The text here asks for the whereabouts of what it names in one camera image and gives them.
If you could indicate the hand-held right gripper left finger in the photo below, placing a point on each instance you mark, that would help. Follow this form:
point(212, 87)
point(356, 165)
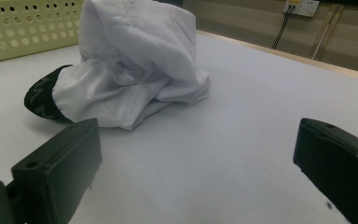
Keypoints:
point(56, 168)

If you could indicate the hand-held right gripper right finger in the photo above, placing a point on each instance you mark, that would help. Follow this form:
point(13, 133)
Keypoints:
point(341, 168)

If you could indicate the white shorts with black waistband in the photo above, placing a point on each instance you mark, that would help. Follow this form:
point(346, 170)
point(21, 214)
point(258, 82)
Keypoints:
point(130, 62)

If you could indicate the pale yellow perforated basket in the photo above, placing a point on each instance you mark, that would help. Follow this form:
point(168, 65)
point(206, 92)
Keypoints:
point(18, 34)

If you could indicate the white table mat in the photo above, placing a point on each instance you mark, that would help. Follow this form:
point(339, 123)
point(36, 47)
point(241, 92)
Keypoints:
point(230, 140)

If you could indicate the white wall socket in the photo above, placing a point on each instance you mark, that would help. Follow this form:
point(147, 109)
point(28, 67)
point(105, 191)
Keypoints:
point(304, 6)

